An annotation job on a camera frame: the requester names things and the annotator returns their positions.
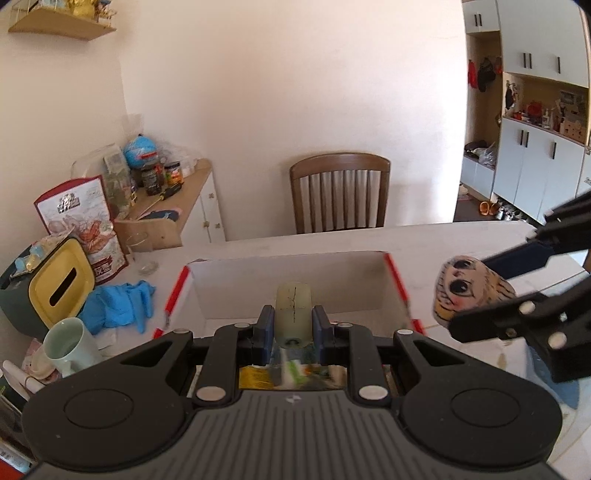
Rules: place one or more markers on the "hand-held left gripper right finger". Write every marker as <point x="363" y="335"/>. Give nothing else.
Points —
<point x="321" y="332"/>

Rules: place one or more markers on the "small yellow box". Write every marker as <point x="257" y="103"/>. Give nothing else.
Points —
<point x="254" y="378"/>

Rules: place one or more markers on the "striped cartoon face toy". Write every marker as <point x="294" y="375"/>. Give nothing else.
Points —
<point x="466" y="286"/>

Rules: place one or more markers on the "dark glass jar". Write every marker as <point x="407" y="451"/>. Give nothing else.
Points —
<point x="151" y="180"/>

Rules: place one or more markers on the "small photo frame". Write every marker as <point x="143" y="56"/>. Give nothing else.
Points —
<point x="572" y="101"/>

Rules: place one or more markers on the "black hanging bag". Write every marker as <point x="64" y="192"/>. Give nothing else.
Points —
<point x="485" y="76"/>

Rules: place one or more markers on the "clear drinking glass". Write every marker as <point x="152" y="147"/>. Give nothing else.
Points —
<point x="138" y="249"/>

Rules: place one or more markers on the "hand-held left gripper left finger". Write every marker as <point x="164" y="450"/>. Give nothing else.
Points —
<point x="265" y="332"/>

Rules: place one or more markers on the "black hanging pouch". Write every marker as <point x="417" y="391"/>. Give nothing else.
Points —
<point x="509" y="97"/>

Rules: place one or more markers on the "white and blue plastic bag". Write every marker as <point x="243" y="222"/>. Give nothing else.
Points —
<point x="295" y="374"/>

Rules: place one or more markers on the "pale green cylinder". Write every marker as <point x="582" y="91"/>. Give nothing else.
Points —
<point x="294" y="314"/>

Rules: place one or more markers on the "row of white sneakers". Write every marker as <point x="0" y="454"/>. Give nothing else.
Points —
<point x="505" y="212"/>

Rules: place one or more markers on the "jar with orange label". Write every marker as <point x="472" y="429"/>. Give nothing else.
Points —
<point x="172" y="174"/>

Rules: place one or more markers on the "blue speckled coaster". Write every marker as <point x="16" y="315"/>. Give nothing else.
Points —
<point x="565" y="392"/>

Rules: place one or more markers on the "tissue box with yellow lid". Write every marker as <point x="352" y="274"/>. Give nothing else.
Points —
<point x="60" y="277"/>

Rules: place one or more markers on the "clear wrapped snack packets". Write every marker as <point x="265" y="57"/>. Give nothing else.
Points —
<point x="37" y="256"/>

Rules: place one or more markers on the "pair of orange slippers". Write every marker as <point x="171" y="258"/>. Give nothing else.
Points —
<point x="485" y="208"/>

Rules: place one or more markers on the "red and white snack bag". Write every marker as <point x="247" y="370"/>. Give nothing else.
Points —
<point x="78" y="221"/>

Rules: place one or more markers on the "black and yellow screwdriver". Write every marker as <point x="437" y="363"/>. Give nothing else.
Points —
<point x="171" y="189"/>

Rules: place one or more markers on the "grey plastic bag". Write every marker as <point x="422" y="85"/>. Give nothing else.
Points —
<point x="488" y="157"/>

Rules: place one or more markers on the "red hanging bag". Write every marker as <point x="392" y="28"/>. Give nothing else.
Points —
<point x="472" y="74"/>

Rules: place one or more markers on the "dark folded bag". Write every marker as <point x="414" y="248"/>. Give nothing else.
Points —
<point x="474" y="146"/>

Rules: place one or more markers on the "wooden wall shelf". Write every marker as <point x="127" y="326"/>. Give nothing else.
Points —
<point x="60" y="25"/>

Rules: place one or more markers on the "white and red cardboard box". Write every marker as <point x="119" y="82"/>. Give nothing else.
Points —
<point x="286" y="272"/>

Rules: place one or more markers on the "pale green mug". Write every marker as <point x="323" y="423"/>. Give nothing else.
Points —
<point x="69" y="346"/>

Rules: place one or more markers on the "blue cloth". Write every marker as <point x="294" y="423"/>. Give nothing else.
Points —
<point x="115" y="304"/>

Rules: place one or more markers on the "clear bag of dried plants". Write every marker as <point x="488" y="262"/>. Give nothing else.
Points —
<point x="117" y="184"/>

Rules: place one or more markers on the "white sideboard with wooden top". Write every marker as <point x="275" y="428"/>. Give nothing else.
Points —
<point x="210" y="207"/>

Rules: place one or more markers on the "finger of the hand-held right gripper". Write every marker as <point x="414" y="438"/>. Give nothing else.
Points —
<point x="498" y="323"/>
<point x="531" y="254"/>

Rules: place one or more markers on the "dark blue pad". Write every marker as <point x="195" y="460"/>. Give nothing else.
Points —
<point x="161" y="214"/>

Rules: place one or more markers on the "white and wood wall cabinet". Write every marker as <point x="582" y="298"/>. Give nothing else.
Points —
<point x="531" y="152"/>

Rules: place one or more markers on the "red ornament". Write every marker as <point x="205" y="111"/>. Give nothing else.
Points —
<point x="535" y="108"/>

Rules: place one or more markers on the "small white bottle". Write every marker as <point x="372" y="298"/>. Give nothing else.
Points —
<point x="547" y="120"/>

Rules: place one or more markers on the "small blue globe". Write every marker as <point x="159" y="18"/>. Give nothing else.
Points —
<point x="138" y="150"/>

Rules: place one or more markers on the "crumpled clear plastic bag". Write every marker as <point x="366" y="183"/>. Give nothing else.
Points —
<point x="184" y="157"/>

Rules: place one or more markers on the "brown wooden slatted chair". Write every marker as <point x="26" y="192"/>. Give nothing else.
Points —
<point x="339" y="161"/>

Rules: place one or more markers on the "wooden desk organizer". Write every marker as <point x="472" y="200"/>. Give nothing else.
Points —
<point x="572" y="131"/>

